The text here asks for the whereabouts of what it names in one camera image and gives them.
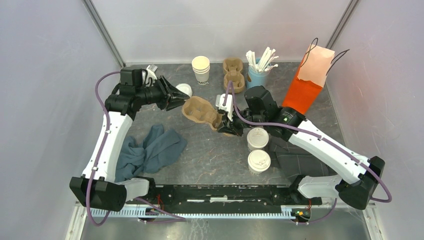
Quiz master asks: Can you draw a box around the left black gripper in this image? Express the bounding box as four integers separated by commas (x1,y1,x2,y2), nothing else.
136,75,190,112

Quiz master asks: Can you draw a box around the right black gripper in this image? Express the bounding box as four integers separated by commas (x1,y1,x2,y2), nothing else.
217,104,266,137

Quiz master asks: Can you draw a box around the stack of white lids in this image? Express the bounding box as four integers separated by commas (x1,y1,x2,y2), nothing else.
176,83,193,98

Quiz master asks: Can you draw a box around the lidded white coffee cup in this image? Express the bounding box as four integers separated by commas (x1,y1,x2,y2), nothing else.
247,149,271,175

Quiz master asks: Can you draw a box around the orange paper bag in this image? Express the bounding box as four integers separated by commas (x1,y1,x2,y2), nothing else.
281,37,349,115

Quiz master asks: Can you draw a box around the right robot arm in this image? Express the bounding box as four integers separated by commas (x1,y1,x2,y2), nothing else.
217,106,393,210

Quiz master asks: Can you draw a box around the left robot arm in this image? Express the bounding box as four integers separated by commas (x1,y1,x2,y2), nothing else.
69,76,190,212

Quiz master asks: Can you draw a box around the stack of paper cups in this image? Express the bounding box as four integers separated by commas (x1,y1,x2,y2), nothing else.
191,56,210,85

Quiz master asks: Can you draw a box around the blue straw holder cup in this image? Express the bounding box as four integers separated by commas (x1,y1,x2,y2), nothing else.
246,66,270,89

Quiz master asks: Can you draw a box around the blue-grey cloth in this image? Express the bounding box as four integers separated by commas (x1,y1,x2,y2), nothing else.
115,124,188,183

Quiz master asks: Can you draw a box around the brown cardboard cup carrier stack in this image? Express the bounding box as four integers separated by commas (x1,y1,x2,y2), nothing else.
223,57,246,94

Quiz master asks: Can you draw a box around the dark grey checked cloth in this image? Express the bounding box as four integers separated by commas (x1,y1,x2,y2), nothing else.
264,136,336,183

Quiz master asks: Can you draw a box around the white wrapped straws bundle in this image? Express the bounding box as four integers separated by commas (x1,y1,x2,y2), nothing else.
245,47,279,74

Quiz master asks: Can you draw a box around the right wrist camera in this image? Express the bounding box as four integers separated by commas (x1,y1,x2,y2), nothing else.
215,93,234,122

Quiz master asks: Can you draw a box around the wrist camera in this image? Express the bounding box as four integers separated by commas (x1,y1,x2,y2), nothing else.
120,65,158,89
215,93,234,122

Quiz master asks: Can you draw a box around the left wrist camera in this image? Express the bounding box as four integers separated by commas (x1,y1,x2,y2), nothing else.
120,65,158,89

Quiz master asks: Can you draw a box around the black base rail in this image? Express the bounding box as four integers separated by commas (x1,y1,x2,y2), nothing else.
143,177,323,214

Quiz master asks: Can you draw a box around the white cable duct strip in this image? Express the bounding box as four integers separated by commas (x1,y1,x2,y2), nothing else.
109,205,295,220

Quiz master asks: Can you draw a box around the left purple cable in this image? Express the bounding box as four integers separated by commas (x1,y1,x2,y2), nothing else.
85,70,187,227

